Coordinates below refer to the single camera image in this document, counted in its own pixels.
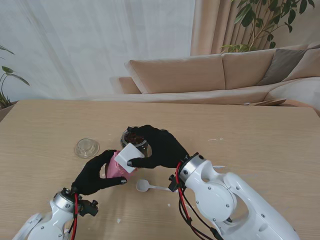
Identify small green houseplant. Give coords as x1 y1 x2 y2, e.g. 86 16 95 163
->
0 44 31 110

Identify tall leafy green plant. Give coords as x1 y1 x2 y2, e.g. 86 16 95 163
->
219 0 316 54

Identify red left arm cable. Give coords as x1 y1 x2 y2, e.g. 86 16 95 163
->
67 192 81 240

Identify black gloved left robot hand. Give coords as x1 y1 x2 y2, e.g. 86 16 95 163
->
71 149 128 196

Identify clear glass jar lid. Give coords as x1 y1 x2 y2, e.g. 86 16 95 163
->
73 138 101 159

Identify white throw blanket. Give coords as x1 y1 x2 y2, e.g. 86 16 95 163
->
264 76 320 111

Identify beige fabric sofa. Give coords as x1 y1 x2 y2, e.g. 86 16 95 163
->
109 43 320 111

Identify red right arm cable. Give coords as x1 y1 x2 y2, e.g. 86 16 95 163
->
174 161 226 240

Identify beige pleated curtain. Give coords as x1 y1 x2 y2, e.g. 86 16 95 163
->
189 0 320 56

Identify pink square coffee jar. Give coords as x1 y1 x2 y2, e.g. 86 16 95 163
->
103 149 138 181

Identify white square jar lid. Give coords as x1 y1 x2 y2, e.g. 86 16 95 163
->
113 142 145 174

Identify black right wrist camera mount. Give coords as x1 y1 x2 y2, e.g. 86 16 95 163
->
168 174 182 193

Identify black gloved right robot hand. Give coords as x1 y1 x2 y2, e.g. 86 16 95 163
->
126 124 191 170

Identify glass jar of coffee beans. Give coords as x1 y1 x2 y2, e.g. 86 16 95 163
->
119 127 154 161

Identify beige planter box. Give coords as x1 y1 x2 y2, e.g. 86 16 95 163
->
0 101 17 123

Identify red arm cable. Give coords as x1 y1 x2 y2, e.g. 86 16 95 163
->
67 192 81 240
174 161 226 240

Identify white plastic spoon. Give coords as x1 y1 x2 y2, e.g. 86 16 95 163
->
135 179 173 193

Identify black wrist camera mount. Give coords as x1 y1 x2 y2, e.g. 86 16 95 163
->
79 199 100 217
168 174 182 193

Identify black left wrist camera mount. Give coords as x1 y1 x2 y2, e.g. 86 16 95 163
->
79 199 100 217

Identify grey sofa cushion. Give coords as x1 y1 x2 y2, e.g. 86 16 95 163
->
257 48 310 87

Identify flat wooden tray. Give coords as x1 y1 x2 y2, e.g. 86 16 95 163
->
241 98 287 107

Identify sheer white curtain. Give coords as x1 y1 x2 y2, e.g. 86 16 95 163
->
0 0 197 101

